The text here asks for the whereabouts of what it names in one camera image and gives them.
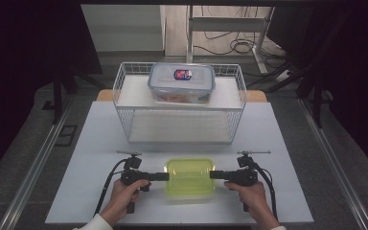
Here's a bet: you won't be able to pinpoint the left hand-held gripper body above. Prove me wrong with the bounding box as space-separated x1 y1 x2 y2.
116 150 151 187

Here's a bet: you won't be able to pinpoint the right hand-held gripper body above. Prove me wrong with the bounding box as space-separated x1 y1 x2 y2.
227 150 272 187

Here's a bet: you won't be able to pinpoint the green plastic food container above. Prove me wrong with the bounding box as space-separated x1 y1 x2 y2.
164 157 217 205

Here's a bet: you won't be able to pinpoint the white wire shelf rack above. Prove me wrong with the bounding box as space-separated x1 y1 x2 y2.
111 61 248 145

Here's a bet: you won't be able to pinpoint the clear lidded food container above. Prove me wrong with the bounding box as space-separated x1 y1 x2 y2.
147 62 217 105

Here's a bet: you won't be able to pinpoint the person's left hand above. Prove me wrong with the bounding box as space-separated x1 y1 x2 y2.
100 178 151 227

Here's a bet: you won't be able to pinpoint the person's right hand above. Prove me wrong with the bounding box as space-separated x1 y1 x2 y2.
223 180 278 223

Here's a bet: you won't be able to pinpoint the black floor plate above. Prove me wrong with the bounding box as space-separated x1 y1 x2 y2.
54 124 79 149

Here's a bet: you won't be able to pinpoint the wooden table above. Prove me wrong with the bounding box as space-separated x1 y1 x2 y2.
95 88 268 104

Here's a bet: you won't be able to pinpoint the black metal stand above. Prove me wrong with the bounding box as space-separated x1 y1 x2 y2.
41 61 107 127
245 57 334 129

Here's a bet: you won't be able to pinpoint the white power strip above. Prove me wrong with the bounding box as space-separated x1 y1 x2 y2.
274 69 293 82

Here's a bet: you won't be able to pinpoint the dark curtain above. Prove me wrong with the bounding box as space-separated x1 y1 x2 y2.
266 4 368 180
0 0 104 186

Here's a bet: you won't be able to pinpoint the white cabinet panel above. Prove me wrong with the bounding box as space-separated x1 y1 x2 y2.
80 4 168 54

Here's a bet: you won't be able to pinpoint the left hand-held gripper cable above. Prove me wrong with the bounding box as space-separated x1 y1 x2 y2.
93 158 132 217

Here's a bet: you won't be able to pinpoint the hand-held gripper cable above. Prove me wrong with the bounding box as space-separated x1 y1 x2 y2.
93 158 132 217
252 162 280 221

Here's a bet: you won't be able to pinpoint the right hand-held gripper cable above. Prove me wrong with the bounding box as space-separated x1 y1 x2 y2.
252 162 280 221

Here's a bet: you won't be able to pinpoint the aluminium floor rail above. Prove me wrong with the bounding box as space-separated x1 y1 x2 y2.
0 95 75 230
297 98 368 230

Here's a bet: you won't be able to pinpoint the black floor cables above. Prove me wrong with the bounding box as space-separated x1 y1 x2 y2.
193 5 289 66

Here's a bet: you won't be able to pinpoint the white metal desk frame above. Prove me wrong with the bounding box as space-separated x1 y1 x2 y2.
185 4 276 76

